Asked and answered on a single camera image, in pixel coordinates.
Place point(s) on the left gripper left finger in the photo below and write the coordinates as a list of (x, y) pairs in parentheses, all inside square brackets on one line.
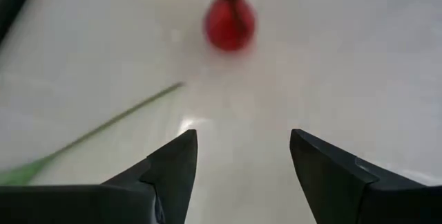
[(165, 189)]

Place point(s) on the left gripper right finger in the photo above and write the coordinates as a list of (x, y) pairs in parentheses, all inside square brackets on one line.
[(331, 182)]

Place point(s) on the peach artificial tulip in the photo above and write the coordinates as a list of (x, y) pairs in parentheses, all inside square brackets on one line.
[(17, 176)]

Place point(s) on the red glass vase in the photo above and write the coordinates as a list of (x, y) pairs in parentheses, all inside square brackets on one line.
[(229, 23)]

